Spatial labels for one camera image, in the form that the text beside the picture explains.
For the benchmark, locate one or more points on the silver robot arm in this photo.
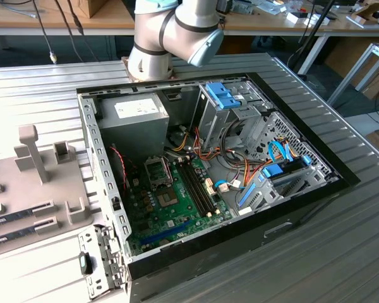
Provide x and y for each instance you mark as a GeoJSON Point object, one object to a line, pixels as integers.
{"type": "Point", "coordinates": [177, 34]}

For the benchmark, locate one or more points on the CPU socket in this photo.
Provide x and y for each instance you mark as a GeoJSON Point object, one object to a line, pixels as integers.
{"type": "Point", "coordinates": [167, 198]}

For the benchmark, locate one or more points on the grey metal drive cage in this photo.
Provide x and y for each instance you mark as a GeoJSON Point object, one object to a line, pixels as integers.
{"type": "Point", "coordinates": [213, 126]}

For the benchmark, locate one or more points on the black RAM slot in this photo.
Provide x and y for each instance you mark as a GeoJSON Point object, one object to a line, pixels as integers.
{"type": "Point", "coordinates": [196, 188]}
{"type": "Point", "coordinates": [200, 188]}
{"type": "Point", "coordinates": [192, 188]}
{"type": "Point", "coordinates": [203, 188]}

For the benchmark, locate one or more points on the green motherboard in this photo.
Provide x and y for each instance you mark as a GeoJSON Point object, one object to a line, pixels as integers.
{"type": "Point", "coordinates": [189, 208]}

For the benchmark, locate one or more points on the grey power supply unit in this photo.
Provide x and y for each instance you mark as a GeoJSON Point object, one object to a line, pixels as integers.
{"type": "Point", "coordinates": [132, 132]}

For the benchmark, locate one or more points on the blue drive bay latch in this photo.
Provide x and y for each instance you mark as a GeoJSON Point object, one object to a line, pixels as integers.
{"type": "Point", "coordinates": [222, 94]}

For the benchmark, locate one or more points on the black case fan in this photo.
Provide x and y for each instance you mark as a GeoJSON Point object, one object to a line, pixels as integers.
{"type": "Point", "coordinates": [118, 175]}

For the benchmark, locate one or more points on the hard disk in blue carrier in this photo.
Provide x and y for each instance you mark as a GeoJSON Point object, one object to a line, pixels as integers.
{"type": "Point", "coordinates": [271, 172]}

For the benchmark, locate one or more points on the blue expansion slot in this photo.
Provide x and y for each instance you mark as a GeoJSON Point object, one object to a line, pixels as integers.
{"type": "Point", "coordinates": [165, 234]}

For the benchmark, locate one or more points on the perforated metal disk cage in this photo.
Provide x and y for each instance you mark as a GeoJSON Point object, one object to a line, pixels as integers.
{"type": "Point", "coordinates": [271, 124]}

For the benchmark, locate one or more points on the black open PC case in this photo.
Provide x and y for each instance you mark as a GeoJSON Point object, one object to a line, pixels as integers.
{"type": "Point", "coordinates": [208, 252]}

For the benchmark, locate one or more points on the grey parts rack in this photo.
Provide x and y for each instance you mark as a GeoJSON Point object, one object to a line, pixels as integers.
{"type": "Point", "coordinates": [63, 186]}

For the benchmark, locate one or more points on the wooden desk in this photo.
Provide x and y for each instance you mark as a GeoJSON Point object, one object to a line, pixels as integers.
{"type": "Point", "coordinates": [341, 26]}
{"type": "Point", "coordinates": [113, 19]}

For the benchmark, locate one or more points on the small white box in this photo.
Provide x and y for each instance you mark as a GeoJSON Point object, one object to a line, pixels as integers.
{"type": "Point", "coordinates": [295, 18]}

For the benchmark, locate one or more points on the black stand pole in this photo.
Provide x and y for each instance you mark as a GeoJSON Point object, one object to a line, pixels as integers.
{"type": "Point", "coordinates": [316, 22]}

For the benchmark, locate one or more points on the dark RAM stick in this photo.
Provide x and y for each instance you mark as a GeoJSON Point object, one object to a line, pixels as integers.
{"type": "Point", "coordinates": [9, 237]}
{"type": "Point", "coordinates": [9, 218]}

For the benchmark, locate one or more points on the cardboard stand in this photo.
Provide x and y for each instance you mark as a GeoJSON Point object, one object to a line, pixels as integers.
{"type": "Point", "coordinates": [366, 11]}

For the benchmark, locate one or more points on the blue disk bay rail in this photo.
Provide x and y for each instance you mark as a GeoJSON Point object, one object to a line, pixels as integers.
{"type": "Point", "coordinates": [246, 195]}

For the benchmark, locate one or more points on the metal slot cover bracket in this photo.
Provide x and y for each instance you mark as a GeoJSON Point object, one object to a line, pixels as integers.
{"type": "Point", "coordinates": [98, 262]}

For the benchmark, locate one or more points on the black blue bracket latch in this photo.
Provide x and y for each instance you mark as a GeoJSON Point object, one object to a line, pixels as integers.
{"type": "Point", "coordinates": [86, 263]}

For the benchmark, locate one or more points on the aluminium profile frame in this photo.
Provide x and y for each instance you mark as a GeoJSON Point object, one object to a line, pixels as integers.
{"type": "Point", "coordinates": [350, 74]}

